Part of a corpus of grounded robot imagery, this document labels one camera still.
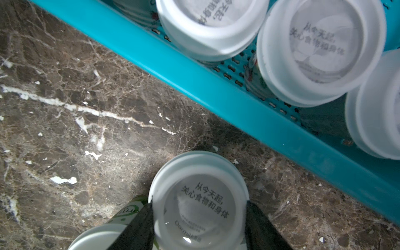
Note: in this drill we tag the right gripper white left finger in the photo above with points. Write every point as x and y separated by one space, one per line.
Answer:
139 234

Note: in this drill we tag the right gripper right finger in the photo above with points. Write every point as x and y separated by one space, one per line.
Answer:
260 233

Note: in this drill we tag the white yogurt cup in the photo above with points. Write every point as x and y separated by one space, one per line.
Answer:
310 53
98 238
199 203
369 115
207 31

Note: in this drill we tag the teal plastic basket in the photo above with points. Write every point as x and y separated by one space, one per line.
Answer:
373 181

